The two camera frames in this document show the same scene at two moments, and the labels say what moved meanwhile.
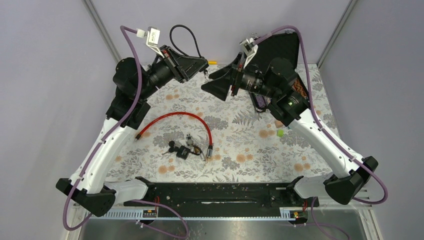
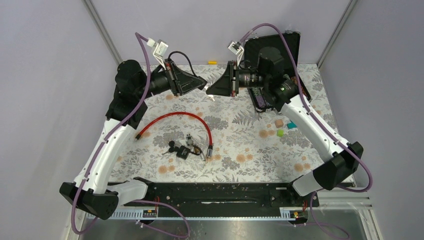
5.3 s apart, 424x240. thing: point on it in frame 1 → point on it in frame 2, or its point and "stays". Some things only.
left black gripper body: x=160 y=74 → x=173 y=76
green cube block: x=280 y=133 stays
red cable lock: x=210 y=148 stays
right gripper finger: x=219 y=88 stays
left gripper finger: x=199 y=70 → x=190 y=83
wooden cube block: x=278 y=124 stays
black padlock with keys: x=182 y=152 stays
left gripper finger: x=196 y=62 → x=188 y=76
